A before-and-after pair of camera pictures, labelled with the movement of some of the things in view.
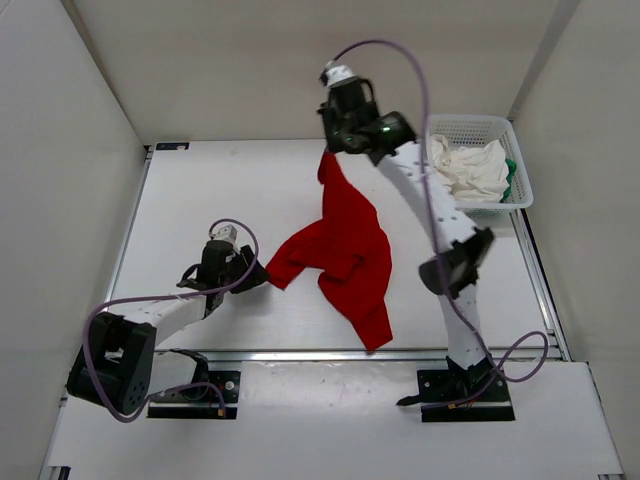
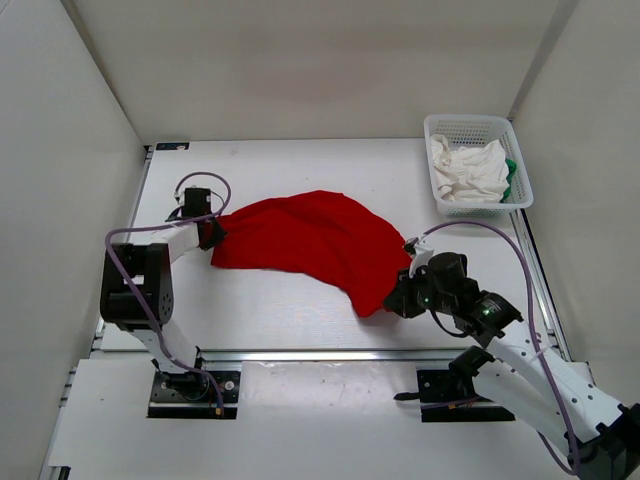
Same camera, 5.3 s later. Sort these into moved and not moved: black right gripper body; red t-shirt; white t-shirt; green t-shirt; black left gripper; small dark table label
Moved: red t-shirt; black left gripper; black right gripper body
Not moved: small dark table label; green t-shirt; white t-shirt
